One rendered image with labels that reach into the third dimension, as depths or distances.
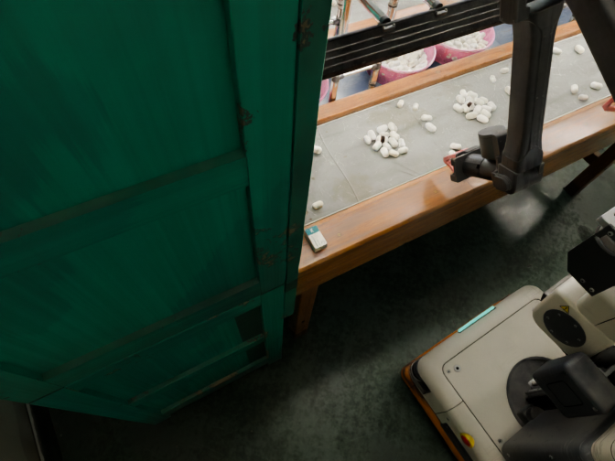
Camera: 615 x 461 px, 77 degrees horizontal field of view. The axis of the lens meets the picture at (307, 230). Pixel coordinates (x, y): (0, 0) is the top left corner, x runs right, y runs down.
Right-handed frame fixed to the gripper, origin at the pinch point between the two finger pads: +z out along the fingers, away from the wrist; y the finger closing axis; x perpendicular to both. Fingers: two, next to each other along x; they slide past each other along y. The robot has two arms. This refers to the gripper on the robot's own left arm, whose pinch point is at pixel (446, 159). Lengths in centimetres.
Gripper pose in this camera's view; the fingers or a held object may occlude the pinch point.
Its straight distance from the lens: 115.3
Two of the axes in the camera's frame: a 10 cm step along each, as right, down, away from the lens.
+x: 2.6, 8.8, 4.0
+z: -3.8, -2.9, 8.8
